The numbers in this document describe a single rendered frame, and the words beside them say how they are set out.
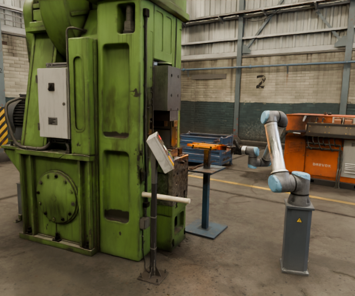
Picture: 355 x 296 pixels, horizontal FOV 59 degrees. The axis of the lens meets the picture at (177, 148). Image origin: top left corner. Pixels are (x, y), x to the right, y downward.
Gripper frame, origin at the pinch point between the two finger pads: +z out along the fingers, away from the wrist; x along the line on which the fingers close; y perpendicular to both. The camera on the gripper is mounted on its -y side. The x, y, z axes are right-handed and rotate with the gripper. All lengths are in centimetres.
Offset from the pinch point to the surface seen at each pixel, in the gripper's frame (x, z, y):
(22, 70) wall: 155, 612, -116
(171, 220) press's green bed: -68, 22, 66
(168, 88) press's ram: -70, 26, -58
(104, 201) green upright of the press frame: -104, 73, 47
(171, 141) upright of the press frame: -34, 46, -4
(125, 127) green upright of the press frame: -97, 54, -23
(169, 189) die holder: -70, 24, 35
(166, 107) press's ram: -72, 27, -41
